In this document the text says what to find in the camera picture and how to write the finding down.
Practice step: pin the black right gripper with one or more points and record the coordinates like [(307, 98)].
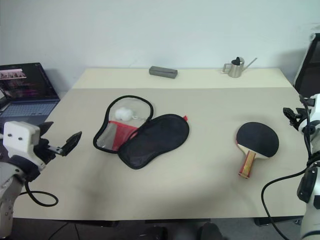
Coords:
[(298, 117)]

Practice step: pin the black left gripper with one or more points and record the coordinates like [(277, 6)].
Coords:
[(46, 152)]

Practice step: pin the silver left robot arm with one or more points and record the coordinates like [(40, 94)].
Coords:
[(8, 180)]

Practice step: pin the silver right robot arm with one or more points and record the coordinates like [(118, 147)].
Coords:
[(311, 190)]

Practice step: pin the black office chair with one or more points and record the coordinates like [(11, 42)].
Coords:
[(310, 70)]

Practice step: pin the blue open laptop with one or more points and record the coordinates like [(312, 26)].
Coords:
[(27, 85)]

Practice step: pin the silver metal watering can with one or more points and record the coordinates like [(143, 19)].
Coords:
[(235, 70)]

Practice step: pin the grey rectangular pouch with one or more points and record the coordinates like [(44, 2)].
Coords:
[(163, 72)]

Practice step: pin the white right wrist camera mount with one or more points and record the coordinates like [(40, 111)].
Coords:
[(315, 107)]

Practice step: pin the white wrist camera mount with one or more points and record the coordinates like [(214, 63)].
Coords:
[(18, 136), (315, 107)]

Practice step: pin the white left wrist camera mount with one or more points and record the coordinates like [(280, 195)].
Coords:
[(18, 136)]

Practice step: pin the black table frame bar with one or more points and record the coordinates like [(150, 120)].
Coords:
[(175, 221)]

